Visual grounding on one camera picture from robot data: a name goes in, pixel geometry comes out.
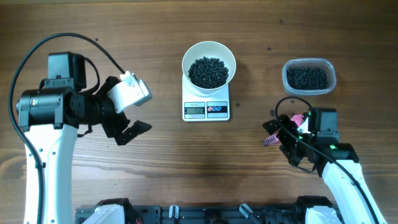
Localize white digital kitchen scale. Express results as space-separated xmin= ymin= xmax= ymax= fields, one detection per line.
xmin=182 ymin=75 xmax=230 ymax=122

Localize black camera cable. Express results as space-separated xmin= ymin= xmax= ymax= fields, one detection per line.
xmin=8 ymin=32 xmax=126 ymax=224
xmin=274 ymin=95 xmax=382 ymax=224

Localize pink plastic measuring scoop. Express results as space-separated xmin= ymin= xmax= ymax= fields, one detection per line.
xmin=264 ymin=114 xmax=303 ymax=147

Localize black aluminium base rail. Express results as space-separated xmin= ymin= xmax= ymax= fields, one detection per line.
xmin=74 ymin=203 xmax=343 ymax=224

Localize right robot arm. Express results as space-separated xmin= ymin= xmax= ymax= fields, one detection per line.
xmin=262 ymin=108 xmax=386 ymax=223

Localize white bowl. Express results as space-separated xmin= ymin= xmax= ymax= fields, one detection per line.
xmin=182 ymin=41 xmax=236 ymax=95

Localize left black camera cable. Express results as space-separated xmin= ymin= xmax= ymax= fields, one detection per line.
xmin=8 ymin=32 xmax=126 ymax=224

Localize right black camera cable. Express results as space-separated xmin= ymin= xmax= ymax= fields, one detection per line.
xmin=274 ymin=95 xmax=382 ymax=224

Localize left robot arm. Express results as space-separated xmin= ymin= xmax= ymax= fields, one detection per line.
xmin=17 ymin=52 xmax=152 ymax=223

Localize clear plastic food container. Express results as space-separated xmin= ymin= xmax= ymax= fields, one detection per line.
xmin=282 ymin=58 xmax=337 ymax=96

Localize black beans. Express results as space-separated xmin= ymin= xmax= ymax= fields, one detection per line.
xmin=188 ymin=57 xmax=328 ymax=90

